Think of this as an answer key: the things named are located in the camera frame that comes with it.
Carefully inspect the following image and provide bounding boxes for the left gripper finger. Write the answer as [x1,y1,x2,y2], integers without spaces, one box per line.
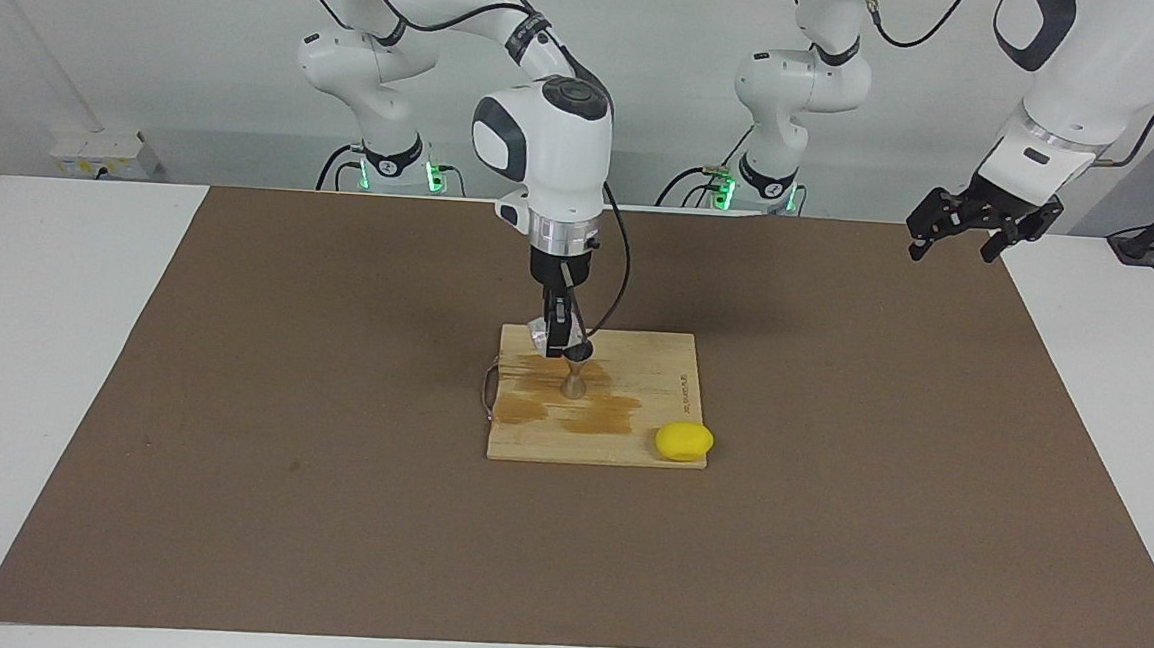
[979,194,1066,268]
[903,185,968,264]

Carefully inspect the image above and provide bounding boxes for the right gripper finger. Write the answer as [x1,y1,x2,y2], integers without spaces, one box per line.
[544,296,581,359]

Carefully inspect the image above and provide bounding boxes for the metal jigger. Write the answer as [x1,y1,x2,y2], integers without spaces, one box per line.
[558,338,595,402]

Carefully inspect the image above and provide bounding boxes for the wooden cutting board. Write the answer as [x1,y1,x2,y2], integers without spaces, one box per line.
[477,320,717,473]

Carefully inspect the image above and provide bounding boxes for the yellow lemon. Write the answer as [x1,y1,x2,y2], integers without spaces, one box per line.
[653,419,716,465]

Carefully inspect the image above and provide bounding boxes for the brown table mat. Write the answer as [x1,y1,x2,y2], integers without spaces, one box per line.
[0,167,1154,648]

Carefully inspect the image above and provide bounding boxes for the white power socket box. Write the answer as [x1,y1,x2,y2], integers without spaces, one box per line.
[48,127,167,182]

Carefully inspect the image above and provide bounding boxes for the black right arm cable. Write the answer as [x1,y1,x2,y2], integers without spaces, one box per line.
[271,0,648,348]

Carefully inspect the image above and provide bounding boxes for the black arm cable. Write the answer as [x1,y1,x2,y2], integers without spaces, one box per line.
[271,0,648,348]
[851,0,1154,170]

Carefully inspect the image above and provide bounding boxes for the black base cable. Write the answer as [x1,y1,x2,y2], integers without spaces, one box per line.
[317,141,364,193]
[656,119,755,213]

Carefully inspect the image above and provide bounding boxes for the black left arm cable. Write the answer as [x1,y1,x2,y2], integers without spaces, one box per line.
[851,0,1154,170]

